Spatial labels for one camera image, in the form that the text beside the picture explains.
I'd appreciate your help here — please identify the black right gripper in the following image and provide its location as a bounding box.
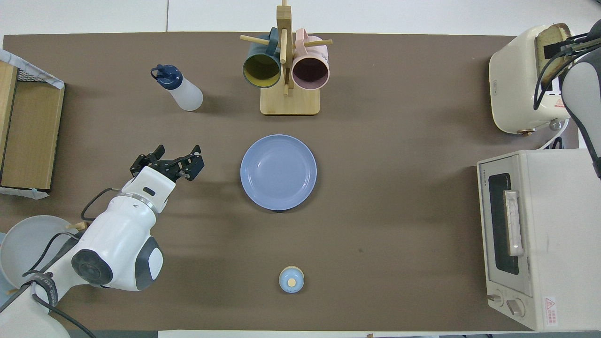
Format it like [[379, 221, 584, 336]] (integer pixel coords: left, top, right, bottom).
[[566, 32, 601, 53]]

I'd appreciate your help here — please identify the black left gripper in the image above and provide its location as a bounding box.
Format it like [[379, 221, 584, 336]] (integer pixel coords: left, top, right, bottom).
[[130, 144, 206, 183]]

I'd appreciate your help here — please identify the clear bottle with navy cap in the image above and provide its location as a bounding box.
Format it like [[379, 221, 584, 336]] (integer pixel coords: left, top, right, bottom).
[[150, 64, 204, 112]]

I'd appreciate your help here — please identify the blue round plate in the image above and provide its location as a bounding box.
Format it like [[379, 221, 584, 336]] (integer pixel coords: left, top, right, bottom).
[[240, 134, 318, 212]]

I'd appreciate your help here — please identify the grey plate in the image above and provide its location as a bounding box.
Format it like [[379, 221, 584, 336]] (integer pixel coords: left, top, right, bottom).
[[0, 215, 80, 289]]

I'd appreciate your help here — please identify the cream two-slot toaster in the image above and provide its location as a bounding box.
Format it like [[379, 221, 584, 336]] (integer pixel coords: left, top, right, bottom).
[[488, 23, 585, 137]]

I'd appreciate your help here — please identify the dark teal mug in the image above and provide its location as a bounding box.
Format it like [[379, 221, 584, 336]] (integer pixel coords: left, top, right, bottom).
[[242, 27, 282, 89]]

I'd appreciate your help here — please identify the wooden mug tree stand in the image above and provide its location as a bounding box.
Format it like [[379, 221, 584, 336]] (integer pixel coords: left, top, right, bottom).
[[240, 0, 333, 116]]

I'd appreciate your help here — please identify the wooden shelf box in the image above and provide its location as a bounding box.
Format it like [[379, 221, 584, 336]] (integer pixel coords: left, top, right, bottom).
[[0, 61, 65, 191]]

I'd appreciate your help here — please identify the white checked cloth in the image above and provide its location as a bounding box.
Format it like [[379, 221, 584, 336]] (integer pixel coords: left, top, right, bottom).
[[0, 48, 65, 200]]

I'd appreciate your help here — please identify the pink mug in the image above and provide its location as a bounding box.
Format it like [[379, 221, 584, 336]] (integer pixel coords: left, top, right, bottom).
[[291, 28, 330, 91]]

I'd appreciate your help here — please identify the small blue bell wooden knob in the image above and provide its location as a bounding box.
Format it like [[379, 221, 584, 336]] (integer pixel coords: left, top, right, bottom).
[[278, 266, 305, 294]]

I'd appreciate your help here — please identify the white toaster oven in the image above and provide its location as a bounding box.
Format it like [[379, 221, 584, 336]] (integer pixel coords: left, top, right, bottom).
[[476, 149, 601, 331]]

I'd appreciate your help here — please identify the brown table mat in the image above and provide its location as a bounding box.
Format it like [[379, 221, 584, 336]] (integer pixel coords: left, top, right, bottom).
[[0, 31, 579, 332]]

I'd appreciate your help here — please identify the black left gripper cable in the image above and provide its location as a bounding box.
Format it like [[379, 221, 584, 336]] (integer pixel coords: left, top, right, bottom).
[[0, 187, 122, 338]]

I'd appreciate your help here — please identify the black wire basket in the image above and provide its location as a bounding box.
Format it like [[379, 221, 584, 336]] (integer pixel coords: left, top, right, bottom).
[[14, 65, 50, 84]]

